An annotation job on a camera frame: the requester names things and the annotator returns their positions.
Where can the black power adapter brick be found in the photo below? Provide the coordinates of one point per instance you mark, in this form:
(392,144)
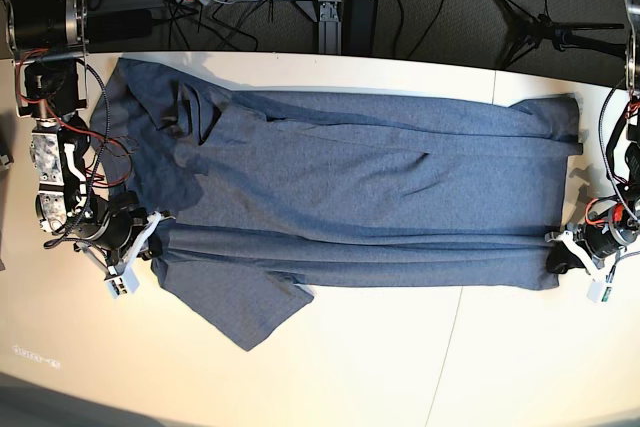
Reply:
(358,27)

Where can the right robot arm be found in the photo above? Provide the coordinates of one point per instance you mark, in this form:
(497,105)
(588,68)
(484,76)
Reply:
(48,40)

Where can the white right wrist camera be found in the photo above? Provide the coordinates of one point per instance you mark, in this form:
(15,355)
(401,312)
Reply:
(120,284)

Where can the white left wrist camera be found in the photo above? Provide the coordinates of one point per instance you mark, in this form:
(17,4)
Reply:
(599,291)

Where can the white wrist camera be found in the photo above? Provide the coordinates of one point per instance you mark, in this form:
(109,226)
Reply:
(599,291)
(120,284)

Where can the aluminium table leg profile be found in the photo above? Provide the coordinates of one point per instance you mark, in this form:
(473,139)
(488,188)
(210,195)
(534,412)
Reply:
(327,17)

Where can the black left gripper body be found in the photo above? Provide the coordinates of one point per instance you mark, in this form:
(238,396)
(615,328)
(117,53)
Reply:
(607,228)

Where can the blue grey T-shirt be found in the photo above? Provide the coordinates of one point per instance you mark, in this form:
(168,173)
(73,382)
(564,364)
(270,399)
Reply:
(273,192)

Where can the black tripod stand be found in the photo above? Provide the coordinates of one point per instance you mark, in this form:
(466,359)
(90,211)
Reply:
(527,32)

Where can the black power brick left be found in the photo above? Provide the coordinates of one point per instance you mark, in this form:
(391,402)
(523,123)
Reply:
(117,26)

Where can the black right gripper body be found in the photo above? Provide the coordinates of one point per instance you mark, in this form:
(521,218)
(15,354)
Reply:
(113,226)

